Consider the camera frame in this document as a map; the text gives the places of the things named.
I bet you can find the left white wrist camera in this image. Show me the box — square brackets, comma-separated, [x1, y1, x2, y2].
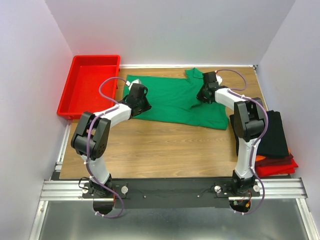
[125, 79, 141, 89]

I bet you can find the orange folded t shirt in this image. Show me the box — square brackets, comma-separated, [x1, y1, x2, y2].
[255, 149, 291, 162]

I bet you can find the aluminium frame rail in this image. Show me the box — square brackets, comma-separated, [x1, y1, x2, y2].
[30, 125, 320, 240]

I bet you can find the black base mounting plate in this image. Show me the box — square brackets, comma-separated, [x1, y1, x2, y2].
[78, 177, 262, 216]

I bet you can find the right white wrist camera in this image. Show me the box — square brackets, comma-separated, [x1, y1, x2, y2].
[215, 72, 223, 86]

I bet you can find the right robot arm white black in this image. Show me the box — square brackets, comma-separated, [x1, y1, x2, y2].
[196, 71, 269, 196]

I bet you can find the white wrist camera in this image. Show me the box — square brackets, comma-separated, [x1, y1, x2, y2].
[125, 79, 141, 89]
[215, 72, 223, 86]

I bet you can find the black folded t shirt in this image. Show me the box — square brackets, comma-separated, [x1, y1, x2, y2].
[229, 109, 290, 159]

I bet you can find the red plastic bin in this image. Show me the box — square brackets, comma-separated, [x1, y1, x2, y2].
[56, 55, 121, 120]

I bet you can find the green polo shirt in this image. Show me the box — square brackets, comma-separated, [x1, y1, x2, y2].
[126, 68, 229, 130]

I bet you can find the dark red folded t shirt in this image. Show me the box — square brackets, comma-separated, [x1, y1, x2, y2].
[255, 154, 294, 167]

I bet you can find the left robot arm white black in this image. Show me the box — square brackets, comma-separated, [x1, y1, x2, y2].
[70, 81, 152, 198]

